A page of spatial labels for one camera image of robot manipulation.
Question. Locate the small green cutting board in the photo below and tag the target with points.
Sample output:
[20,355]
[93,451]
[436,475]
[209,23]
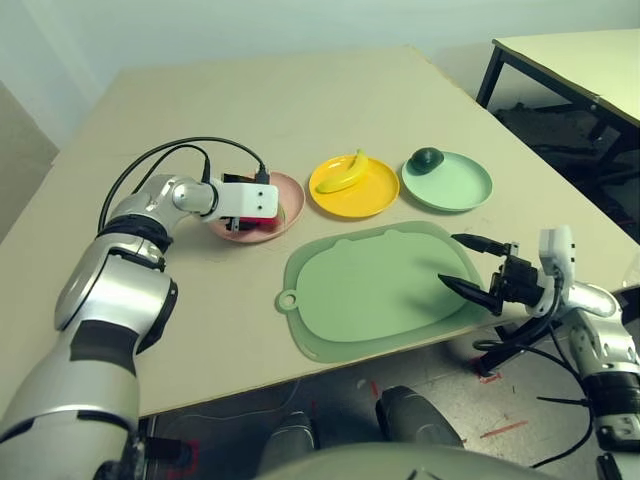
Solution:
[375,290]

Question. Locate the grey left robot leg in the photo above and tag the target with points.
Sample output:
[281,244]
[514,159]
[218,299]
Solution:
[292,440]

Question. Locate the grey robot leg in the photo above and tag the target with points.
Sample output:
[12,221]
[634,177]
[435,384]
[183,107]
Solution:
[415,415]
[292,440]

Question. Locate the grey right robot leg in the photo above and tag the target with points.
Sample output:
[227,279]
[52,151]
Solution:
[415,415]

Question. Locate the mint green round plate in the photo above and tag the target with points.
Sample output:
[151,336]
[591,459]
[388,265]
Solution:
[455,185]

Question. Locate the dark green toy avocado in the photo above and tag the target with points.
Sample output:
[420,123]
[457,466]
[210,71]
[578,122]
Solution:
[426,161]

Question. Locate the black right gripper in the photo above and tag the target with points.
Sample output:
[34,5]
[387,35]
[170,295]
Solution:
[520,280]

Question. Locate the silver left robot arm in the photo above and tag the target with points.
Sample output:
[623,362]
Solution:
[100,280]

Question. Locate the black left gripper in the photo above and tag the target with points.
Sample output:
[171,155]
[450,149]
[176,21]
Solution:
[237,178]

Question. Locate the toy watermelon slice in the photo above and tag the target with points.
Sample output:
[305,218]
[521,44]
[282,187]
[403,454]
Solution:
[262,221]

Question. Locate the beige side table black frame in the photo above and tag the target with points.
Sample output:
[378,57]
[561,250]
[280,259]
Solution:
[575,65]

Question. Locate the black table leg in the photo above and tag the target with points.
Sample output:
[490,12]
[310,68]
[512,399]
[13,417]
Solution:
[492,360]
[165,447]

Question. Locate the large translucent green cutting board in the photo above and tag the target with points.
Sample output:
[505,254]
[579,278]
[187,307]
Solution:
[315,347]

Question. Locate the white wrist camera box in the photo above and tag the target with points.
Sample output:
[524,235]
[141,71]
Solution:
[245,200]
[555,250]

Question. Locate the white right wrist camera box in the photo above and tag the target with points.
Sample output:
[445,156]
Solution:
[555,250]

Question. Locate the pink round plate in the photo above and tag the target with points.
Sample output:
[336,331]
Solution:
[292,200]

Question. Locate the yellow toy banana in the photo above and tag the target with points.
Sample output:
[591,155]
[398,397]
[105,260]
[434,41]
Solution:
[345,177]

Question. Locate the grey robot torso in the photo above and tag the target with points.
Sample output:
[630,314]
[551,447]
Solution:
[380,465]

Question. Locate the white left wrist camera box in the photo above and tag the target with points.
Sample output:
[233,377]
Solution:
[245,200]

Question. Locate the yellow round plate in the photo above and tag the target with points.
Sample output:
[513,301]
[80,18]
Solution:
[360,197]

